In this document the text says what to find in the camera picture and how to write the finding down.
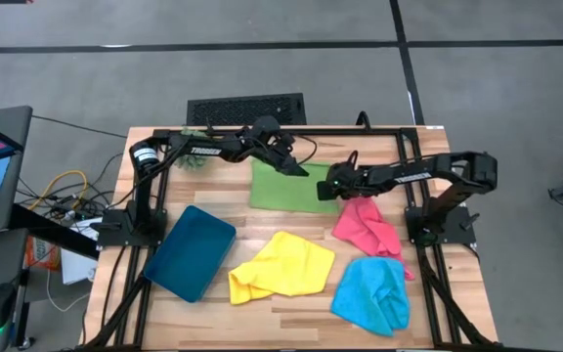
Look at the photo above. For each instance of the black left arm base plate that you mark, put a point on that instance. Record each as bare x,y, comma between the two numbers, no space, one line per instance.
115,232

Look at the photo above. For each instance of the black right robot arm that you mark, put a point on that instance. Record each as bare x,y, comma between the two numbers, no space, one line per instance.
408,176

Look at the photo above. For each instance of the white paper sheet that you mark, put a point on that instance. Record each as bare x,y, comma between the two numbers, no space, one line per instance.
76,266

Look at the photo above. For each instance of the teal plastic bin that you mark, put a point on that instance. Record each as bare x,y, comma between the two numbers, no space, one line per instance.
191,249

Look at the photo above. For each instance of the green artificial plant ball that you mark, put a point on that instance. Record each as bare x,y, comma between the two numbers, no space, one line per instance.
191,162

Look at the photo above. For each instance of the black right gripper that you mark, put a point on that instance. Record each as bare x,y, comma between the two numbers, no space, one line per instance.
352,181

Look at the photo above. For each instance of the pink microfiber towel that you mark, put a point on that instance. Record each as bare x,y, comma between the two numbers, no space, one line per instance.
367,230

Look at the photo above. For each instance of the blue microfiber towel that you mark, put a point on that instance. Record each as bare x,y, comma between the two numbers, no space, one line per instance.
372,298

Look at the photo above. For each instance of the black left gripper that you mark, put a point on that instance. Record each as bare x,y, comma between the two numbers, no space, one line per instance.
272,142

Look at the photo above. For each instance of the yellow microfiber towel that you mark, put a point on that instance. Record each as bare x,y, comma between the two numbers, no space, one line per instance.
286,266

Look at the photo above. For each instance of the black aluminium table frame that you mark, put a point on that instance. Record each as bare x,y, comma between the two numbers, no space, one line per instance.
311,131

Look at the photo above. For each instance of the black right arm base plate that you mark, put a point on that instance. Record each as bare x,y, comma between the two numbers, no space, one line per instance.
450,227

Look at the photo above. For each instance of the black slanted desk bar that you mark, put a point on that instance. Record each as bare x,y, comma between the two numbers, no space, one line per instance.
52,232

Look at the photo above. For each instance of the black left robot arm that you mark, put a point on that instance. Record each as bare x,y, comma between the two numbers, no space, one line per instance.
213,146

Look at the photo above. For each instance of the orange package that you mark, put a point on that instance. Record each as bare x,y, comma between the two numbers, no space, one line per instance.
42,254

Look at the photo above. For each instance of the green microfiber towel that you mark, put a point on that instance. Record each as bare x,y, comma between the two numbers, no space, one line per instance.
286,190

